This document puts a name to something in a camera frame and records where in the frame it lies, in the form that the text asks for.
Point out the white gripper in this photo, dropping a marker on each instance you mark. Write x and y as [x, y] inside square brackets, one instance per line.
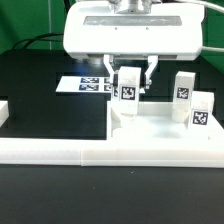
[172, 31]

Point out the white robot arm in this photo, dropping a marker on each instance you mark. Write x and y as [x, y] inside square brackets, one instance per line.
[133, 5]

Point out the white square table top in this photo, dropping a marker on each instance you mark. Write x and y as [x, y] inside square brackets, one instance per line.
[154, 121]

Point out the white marker tag plate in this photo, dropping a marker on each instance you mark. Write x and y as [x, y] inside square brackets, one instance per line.
[75, 84]

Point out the white U-shaped obstacle fence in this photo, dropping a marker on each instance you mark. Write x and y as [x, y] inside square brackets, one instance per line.
[113, 152]

